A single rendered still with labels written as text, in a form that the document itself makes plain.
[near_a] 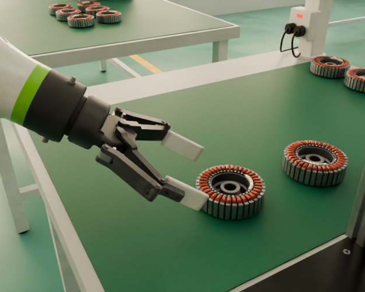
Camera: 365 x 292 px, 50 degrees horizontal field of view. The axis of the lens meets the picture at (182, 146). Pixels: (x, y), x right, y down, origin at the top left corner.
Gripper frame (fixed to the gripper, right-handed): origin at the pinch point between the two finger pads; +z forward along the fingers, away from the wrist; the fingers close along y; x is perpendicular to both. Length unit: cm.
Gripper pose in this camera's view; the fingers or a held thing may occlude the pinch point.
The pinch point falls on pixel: (195, 173)
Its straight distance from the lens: 62.4
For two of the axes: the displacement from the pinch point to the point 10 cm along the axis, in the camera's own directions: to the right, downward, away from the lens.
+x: 5.0, -7.5, -4.3
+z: 8.7, 4.3, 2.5
